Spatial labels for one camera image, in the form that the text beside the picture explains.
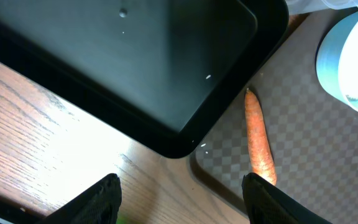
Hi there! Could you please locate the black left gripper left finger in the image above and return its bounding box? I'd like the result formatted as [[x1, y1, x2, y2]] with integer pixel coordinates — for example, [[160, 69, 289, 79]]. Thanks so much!
[[42, 173, 122, 224]]

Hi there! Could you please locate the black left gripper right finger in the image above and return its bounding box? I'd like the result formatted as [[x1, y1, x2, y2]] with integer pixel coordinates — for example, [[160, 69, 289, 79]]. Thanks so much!
[[242, 172, 330, 224]]

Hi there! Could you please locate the orange carrot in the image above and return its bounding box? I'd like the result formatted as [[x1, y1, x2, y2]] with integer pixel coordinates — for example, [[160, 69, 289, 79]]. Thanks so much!
[[244, 89, 277, 185]]

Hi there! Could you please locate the light blue rice bowl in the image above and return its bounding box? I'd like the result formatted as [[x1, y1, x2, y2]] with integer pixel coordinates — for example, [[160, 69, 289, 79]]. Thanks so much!
[[316, 12, 358, 112]]

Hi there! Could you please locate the black waste tray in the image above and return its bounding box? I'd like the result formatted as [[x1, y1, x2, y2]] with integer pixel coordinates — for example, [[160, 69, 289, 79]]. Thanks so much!
[[0, 0, 289, 159]]

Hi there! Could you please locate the brown serving tray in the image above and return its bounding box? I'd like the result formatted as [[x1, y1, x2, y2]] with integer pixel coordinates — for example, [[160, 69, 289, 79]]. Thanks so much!
[[190, 9, 358, 223]]

